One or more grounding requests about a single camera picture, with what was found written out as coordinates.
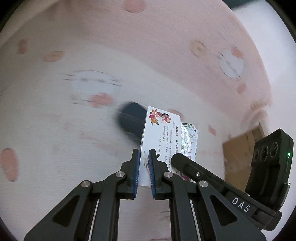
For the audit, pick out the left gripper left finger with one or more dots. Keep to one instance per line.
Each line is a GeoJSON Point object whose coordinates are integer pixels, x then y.
{"type": "Point", "coordinates": [91, 210]}

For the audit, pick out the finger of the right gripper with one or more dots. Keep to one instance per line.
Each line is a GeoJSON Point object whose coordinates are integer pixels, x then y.
{"type": "Point", "coordinates": [198, 173]}

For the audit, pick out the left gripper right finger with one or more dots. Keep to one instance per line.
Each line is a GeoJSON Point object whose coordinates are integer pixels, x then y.
{"type": "Point", "coordinates": [198, 211]}

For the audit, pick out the sticker sheet packet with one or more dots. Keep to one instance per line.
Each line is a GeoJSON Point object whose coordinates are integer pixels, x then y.
{"type": "Point", "coordinates": [184, 140]}

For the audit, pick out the floral printed white card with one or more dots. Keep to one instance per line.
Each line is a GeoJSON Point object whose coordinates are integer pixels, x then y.
{"type": "Point", "coordinates": [162, 132]}

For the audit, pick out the dark denim glasses case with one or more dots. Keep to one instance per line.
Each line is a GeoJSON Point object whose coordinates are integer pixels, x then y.
{"type": "Point", "coordinates": [131, 119]}

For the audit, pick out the brown cardboard box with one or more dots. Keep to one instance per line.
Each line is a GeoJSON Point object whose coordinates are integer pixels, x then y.
{"type": "Point", "coordinates": [238, 154]}

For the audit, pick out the dark teal curtain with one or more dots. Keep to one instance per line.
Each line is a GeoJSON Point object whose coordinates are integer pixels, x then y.
{"type": "Point", "coordinates": [235, 3]}

